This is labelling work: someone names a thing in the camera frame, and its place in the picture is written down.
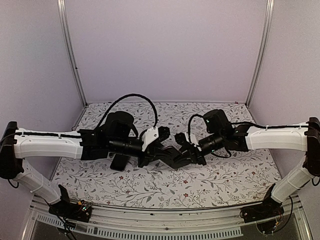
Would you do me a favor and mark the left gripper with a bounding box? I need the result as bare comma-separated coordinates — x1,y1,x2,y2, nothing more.
108,137,172,169

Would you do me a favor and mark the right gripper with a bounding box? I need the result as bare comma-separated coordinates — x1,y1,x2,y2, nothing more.
173,131,225,166

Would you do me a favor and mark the black purple phone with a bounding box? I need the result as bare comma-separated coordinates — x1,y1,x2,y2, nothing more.
162,146,191,170

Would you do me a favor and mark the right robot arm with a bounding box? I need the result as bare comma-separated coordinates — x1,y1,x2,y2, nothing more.
173,109,320,218

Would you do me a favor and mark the floral table mat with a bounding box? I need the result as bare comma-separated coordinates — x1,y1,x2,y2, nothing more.
53,101,281,209

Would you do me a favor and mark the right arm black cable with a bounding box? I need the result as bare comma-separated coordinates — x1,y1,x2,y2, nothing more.
187,113,208,143

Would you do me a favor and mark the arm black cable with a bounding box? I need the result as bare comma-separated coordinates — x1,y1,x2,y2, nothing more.
187,113,208,143
96,93,160,131

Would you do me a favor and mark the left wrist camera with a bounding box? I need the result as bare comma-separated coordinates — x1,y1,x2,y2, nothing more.
141,126,170,152

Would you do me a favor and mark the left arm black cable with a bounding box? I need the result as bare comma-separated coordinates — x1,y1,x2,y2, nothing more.
96,93,160,131

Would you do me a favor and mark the front aluminium rail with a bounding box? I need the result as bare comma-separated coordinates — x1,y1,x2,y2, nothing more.
21,195,313,240

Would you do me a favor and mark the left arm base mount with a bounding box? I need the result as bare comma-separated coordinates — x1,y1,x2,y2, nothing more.
48,200,92,223

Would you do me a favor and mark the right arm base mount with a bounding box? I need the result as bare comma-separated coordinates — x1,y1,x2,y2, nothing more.
239,199,284,223

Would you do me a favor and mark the left aluminium frame post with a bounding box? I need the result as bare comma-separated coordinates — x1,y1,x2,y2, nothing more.
57,0,88,107

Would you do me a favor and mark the aluminium frame post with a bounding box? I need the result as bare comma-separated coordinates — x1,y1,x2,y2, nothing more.
57,0,88,107
244,0,275,106

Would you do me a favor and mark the right aluminium frame post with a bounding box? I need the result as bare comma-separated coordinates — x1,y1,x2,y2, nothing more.
244,0,275,106

